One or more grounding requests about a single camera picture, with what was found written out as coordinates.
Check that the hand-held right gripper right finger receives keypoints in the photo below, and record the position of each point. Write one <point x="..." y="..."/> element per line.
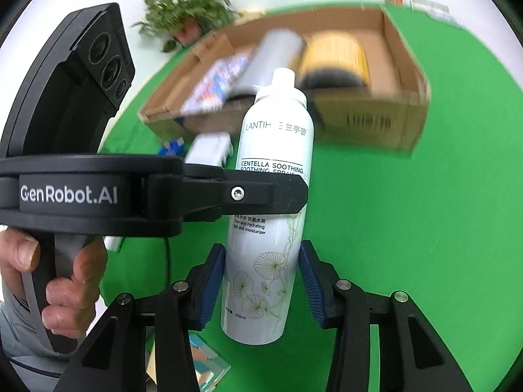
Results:
<point x="310" y="286"/>

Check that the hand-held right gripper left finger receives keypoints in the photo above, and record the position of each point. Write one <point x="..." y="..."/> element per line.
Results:
<point x="212" y="286"/>

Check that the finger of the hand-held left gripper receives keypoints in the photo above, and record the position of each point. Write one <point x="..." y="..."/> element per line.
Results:
<point x="265" y="194"/>

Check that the white spray bottle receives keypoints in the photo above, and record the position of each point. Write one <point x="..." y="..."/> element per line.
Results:
<point x="278" y="139"/>

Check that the blue stapler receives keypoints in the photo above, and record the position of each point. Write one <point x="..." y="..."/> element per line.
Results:
<point x="171" y="147"/>

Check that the colourful cartoon puzzle box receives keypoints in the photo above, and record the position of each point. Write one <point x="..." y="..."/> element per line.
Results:
<point x="220" y="81"/>

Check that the large cardboard box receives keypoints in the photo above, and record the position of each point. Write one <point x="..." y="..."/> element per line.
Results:
<point x="367" y="126"/>

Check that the silver metal can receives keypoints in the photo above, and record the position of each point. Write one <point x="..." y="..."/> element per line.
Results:
<point x="269" y="53"/>

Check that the yellow and black jar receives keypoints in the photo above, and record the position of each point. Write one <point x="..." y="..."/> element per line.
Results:
<point x="335" y="55"/>

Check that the person's left hand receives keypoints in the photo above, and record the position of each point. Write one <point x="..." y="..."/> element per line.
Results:
<point x="81" y="286"/>

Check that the small potted green plant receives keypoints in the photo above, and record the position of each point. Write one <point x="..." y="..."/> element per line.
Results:
<point x="192" y="4"/>

